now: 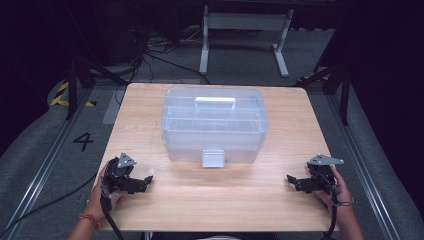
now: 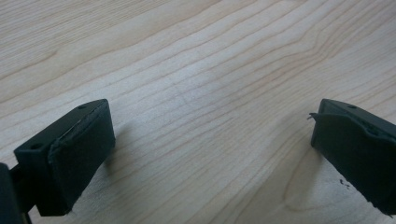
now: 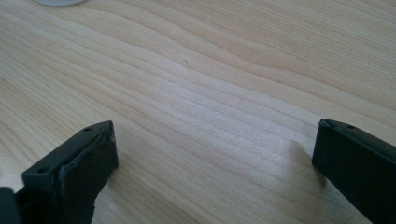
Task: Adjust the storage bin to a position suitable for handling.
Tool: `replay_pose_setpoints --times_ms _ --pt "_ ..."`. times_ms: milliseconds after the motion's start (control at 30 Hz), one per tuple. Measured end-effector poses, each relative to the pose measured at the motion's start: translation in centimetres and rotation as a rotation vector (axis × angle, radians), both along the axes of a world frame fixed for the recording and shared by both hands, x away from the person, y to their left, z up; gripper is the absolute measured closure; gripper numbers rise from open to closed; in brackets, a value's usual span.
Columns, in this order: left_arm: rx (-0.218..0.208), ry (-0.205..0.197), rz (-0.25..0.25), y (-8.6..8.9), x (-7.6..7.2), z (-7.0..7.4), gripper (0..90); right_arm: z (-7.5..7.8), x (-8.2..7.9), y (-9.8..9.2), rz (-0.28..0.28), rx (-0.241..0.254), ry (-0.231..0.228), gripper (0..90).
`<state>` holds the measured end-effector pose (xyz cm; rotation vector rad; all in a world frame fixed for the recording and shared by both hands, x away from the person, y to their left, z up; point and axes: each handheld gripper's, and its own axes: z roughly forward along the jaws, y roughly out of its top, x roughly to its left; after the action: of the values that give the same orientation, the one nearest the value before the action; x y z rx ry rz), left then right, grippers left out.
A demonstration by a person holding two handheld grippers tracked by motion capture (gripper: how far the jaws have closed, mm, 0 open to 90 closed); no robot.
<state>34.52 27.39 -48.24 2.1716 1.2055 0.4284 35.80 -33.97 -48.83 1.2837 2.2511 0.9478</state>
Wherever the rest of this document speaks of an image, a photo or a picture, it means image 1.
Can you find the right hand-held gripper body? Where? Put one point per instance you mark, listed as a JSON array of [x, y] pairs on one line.
[[322, 176]]

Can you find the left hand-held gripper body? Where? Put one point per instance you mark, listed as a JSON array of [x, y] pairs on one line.
[[118, 173]]

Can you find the clear plastic storage box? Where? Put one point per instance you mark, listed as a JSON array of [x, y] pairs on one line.
[[213, 123]]

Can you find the person's right hand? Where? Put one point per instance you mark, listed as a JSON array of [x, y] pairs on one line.
[[342, 196]]

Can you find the person's left hand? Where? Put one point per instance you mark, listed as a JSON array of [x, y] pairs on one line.
[[96, 205]]

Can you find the metal table leg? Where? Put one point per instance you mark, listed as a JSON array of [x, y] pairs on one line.
[[149, 236]]

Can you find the black tripod stand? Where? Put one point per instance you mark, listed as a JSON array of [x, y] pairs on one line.
[[71, 90], [345, 96]]

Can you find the yellow black floor tape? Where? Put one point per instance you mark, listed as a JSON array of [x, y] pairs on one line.
[[60, 100]]

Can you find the grey metal stand frame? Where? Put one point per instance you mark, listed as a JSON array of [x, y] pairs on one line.
[[246, 21]]

